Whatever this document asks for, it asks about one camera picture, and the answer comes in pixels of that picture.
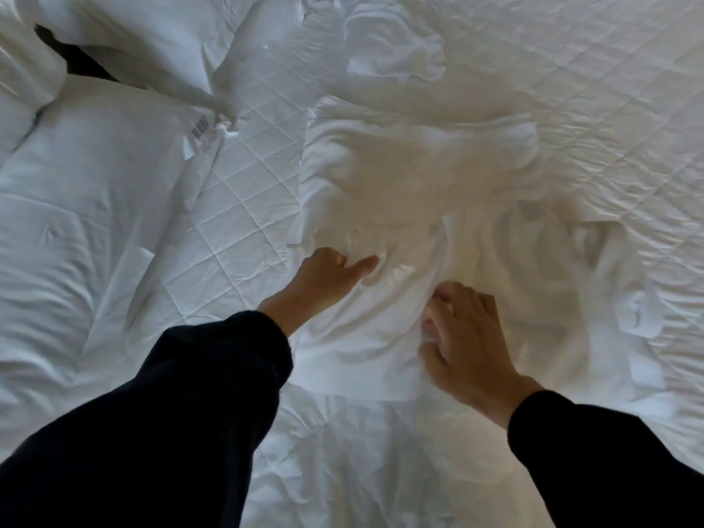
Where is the person's left hand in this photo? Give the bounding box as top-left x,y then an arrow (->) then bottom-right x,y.
257,247 -> 381,338

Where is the person's right hand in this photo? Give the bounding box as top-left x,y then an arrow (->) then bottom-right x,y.
418,281 -> 546,430

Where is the white bed sheet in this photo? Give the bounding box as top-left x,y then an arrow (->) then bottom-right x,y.
286,93 -> 678,419

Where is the person's right forearm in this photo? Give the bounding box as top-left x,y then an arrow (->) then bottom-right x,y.
506,390 -> 704,528

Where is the person's left forearm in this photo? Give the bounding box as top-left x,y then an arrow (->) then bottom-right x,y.
0,310 -> 294,528

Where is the white wrinkled flat sheet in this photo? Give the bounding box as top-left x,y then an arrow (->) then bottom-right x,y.
240,379 -> 556,528

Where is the large white pillow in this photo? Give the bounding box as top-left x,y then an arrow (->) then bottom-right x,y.
0,76 -> 221,462

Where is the white pillow with creased corner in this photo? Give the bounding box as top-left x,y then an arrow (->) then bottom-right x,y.
14,0 -> 262,110

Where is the white quilted mattress pad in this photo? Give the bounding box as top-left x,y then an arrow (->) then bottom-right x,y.
125,0 -> 704,468

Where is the small white pillow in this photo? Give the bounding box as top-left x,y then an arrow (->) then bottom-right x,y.
0,0 -> 68,162

